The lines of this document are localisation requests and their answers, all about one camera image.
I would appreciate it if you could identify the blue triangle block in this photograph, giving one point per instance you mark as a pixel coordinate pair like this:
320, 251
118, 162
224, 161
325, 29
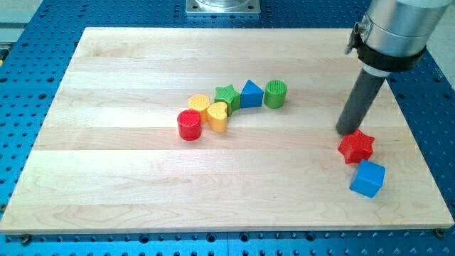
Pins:
251, 95

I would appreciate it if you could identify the wooden board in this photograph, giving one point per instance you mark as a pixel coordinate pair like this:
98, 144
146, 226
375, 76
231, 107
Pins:
108, 157

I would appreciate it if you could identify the blue perforated table plate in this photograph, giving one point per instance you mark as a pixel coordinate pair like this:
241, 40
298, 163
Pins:
48, 36

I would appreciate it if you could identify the green cylinder block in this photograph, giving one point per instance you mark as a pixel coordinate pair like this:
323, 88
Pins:
275, 94

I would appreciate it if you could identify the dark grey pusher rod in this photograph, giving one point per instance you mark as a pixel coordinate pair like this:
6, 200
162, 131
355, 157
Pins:
359, 102

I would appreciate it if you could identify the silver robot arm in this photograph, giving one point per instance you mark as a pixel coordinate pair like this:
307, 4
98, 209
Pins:
392, 35

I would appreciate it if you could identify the red cylinder block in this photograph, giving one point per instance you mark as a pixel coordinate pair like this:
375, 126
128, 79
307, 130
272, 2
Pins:
189, 125

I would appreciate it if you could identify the blue cube block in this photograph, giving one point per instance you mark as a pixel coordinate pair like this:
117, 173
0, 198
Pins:
368, 178

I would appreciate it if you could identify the red star block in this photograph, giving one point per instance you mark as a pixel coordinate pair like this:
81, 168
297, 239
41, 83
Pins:
356, 147

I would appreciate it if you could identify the yellow heart block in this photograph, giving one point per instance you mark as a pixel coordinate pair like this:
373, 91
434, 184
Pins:
217, 117

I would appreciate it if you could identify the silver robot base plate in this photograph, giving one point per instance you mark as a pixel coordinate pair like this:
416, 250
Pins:
201, 7

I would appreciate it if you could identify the green star block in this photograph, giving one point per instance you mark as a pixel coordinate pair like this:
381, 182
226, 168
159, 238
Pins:
230, 96

